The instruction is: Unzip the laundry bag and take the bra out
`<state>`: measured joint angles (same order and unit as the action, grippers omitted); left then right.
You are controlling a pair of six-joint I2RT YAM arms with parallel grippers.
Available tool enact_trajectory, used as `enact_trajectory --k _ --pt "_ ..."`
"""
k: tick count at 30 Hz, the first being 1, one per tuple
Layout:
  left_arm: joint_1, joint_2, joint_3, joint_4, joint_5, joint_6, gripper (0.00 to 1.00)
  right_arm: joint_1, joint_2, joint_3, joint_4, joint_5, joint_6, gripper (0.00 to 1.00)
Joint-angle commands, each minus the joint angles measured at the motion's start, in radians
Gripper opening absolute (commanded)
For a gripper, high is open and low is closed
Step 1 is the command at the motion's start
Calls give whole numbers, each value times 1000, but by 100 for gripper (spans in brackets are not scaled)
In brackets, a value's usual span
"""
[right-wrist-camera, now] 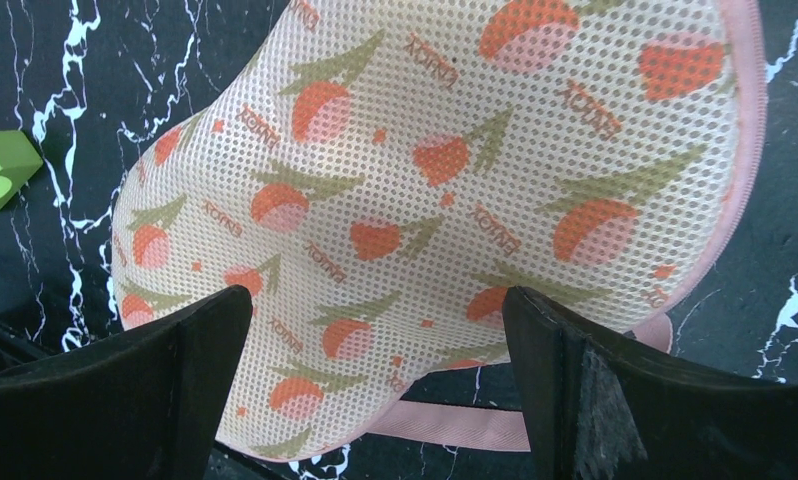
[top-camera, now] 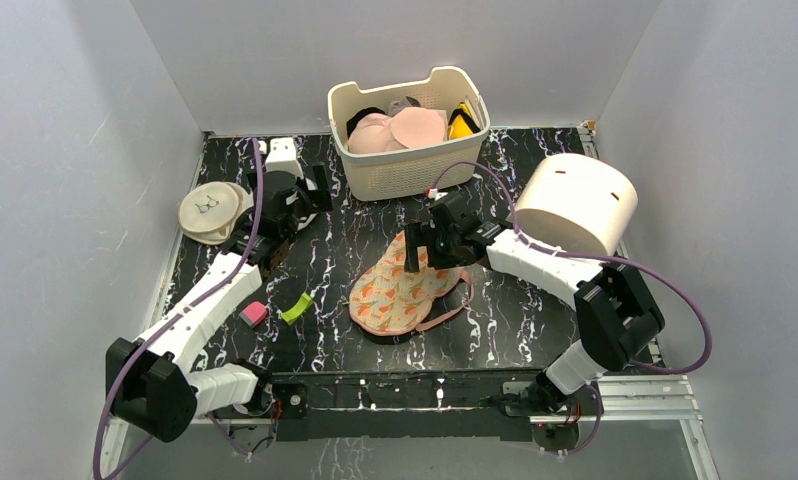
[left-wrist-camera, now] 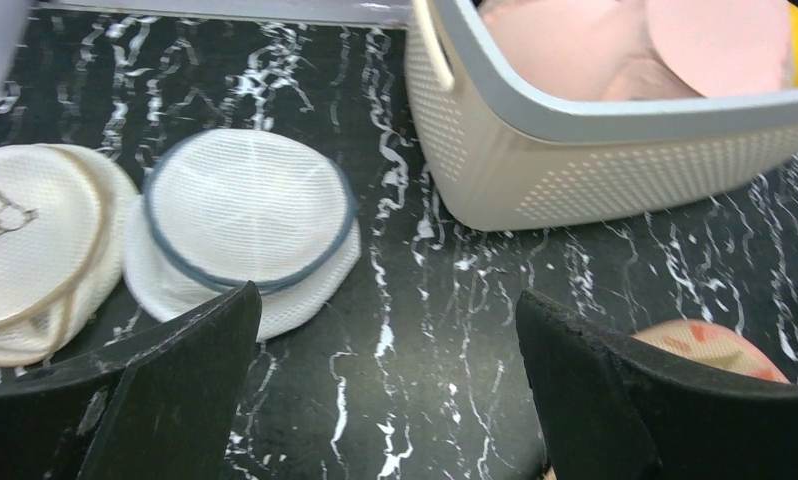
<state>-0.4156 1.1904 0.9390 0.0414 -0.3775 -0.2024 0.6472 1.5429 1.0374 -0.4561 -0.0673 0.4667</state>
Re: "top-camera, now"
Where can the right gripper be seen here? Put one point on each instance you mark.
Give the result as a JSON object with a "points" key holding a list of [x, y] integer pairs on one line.
{"points": [[423, 234]]}

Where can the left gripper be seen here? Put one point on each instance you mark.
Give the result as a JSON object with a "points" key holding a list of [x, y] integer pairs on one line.
{"points": [[319, 198]]}

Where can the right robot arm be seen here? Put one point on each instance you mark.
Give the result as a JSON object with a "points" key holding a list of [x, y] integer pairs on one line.
{"points": [[617, 316]]}

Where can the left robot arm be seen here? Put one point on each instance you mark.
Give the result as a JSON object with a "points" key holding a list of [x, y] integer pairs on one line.
{"points": [[150, 380]]}

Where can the cream plastic laundry basket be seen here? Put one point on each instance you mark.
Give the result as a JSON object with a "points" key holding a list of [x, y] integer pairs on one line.
{"points": [[408, 172]]}

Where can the pink bra in basket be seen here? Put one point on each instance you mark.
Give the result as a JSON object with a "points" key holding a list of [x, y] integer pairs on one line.
{"points": [[411, 128]]}

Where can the green plastic clip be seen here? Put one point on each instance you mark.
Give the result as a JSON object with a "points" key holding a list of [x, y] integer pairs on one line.
{"points": [[294, 313]]}

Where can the yellow black item in basket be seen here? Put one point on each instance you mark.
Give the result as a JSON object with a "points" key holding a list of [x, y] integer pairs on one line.
{"points": [[462, 122]]}

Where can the pink eraser block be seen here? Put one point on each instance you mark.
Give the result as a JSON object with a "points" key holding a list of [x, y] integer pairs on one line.
{"points": [[254, 314]]}

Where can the white cylindrical drum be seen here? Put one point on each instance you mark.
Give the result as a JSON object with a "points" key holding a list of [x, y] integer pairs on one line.
{"points": [[577, 203]]}

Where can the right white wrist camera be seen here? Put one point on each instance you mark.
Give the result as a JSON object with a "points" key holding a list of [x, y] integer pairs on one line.
{"points": [[434, 194]]}

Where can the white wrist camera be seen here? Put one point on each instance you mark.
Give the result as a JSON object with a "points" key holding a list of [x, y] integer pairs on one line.
{"points": [[434, 194], [282, 156]]}

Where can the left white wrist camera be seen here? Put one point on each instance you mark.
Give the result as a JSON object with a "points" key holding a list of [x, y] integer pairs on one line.
{"points": [[282, 156]]}

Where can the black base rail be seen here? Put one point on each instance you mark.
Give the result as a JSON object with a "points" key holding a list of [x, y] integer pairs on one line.
{"points": [[415, 404]]}

